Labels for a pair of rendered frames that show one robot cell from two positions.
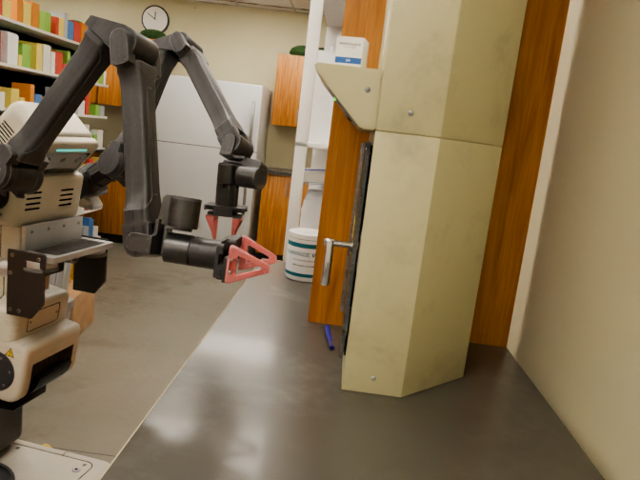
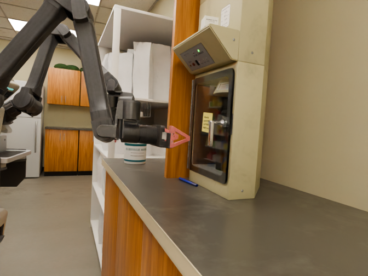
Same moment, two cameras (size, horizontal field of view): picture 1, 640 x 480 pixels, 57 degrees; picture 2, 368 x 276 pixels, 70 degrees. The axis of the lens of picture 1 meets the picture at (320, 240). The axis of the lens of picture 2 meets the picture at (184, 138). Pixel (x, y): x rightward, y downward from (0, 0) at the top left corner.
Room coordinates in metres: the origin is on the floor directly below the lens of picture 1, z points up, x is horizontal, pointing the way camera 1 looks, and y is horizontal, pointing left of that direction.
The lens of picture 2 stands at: (0.28, 0.46, 1.19)
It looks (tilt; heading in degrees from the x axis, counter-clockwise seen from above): 3 degrees down; 334
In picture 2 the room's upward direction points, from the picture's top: 3 degrees clockwise
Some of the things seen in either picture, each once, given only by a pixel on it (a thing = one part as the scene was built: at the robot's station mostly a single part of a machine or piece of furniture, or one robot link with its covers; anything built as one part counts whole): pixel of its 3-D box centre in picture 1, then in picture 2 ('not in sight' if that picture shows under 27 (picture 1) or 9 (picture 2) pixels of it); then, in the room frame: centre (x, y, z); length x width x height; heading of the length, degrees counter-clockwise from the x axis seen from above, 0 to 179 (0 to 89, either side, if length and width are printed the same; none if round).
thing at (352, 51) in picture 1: (351, 56); (209, 27); (1.12, -0.02, 1.54); 0.05 x 0.05 x 0.06; 77
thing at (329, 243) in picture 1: (336, 261); (214, 132); (1.06, -0.03, 1.17); 0.05 x 0.03 x 0.10; 88
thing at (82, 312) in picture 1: (59, 308); not in sight; (3.49, 1.57, 0.14); 0.41 x 0.32 x 0.28; 4
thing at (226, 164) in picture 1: (230, 174); (112, 102); (1.48, 0.24, 1.27); 0.07 x 0.06 x 0.07; 62
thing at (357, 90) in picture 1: (346, 102); (201, 53); (1.17, -0.02, 1.46); 0.32 x 0.12 x 0.10; 178
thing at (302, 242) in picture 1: (307, 254); (135, 150); (1.82, 0.03, 1.02); 0.13 x 0.13 x 0.15
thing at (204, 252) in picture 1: (210, 253); (149, 134); (1.07, 0.20, 1.15); 0.10 x 0.07 x 0.07; 178
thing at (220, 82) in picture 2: (353, 240); (208, 125); (1.17, -0.07, 1.19); 0.30 x 0.01 x 0.40; 178
